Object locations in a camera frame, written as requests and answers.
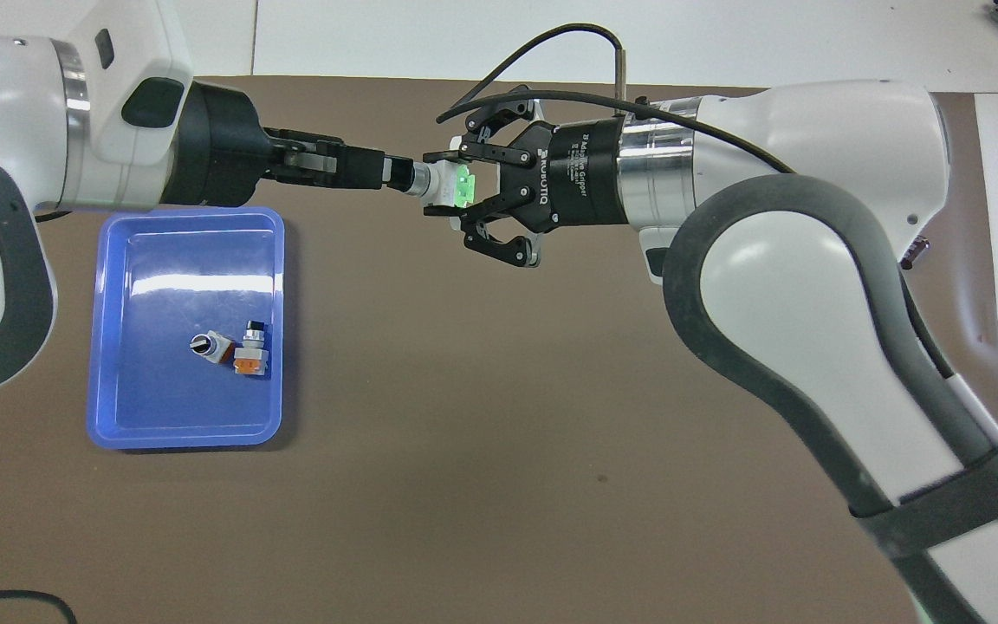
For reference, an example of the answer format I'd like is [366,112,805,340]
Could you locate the brown table mat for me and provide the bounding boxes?
[0,76,998,624]

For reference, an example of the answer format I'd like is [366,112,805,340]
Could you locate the orange-backed push button switch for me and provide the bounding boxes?
[233,320,272,378]

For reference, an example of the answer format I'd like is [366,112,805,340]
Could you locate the green-backed selector switch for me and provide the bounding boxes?
[412,160,478,213]

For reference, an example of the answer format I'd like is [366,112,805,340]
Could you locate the black loose cable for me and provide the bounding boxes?
[0,589,80,624]

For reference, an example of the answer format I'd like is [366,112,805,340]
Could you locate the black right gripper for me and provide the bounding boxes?
[424,84,638,268]

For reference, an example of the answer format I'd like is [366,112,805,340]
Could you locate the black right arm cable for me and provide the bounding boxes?
[437,24,799,174]

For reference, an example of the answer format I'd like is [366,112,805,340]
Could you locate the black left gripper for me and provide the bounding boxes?
[161,82,418,207]

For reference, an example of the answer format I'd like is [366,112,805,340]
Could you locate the white selector switch black knob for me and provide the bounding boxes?
[190,331,236,365]

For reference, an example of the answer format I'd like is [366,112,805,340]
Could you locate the blue plastic tray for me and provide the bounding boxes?
[86,206,286,452]

